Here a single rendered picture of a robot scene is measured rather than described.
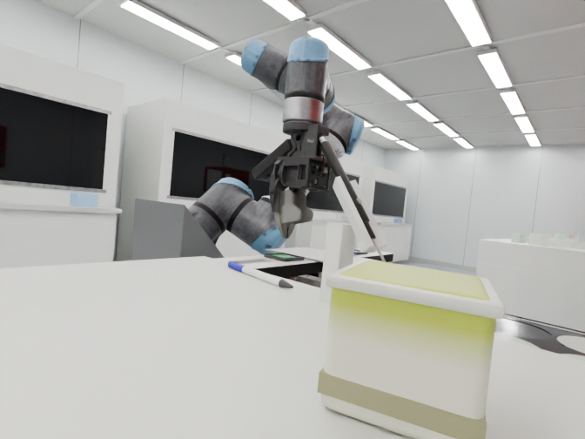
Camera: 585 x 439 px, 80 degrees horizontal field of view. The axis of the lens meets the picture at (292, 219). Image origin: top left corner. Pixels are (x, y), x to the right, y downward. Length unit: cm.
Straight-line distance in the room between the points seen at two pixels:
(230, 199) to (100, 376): 79
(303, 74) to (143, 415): 58
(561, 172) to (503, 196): 106
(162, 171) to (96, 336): 344
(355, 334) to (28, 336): 21
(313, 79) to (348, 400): 56
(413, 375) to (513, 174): 847
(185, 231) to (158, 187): 292
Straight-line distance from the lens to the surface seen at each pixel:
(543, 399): 27
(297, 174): 61
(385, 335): 17
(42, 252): 314
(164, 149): 371
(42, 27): 448
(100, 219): 323
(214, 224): 95
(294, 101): 65
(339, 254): 36
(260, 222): 94
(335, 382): 18
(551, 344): 65
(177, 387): 21
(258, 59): 81
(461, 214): 873
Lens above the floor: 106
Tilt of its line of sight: 2 degrees down
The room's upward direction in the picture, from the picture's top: 5 degrees clockwise
